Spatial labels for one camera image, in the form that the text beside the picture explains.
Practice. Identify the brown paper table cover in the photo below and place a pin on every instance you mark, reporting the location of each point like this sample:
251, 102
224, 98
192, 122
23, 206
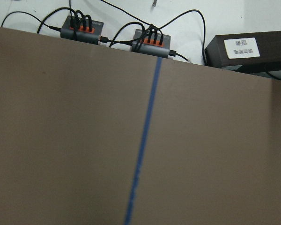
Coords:
76, 120

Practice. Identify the near black orange hub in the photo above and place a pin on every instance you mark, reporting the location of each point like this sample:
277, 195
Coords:
151, 47

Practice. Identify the black orange hub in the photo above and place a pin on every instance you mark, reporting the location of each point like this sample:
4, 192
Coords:
151, 47
83, 33

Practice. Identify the far black orange hub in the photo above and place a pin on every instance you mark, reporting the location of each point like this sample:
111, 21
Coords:
83, 33

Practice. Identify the black box with label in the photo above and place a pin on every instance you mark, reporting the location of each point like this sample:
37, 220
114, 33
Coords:
246, 52

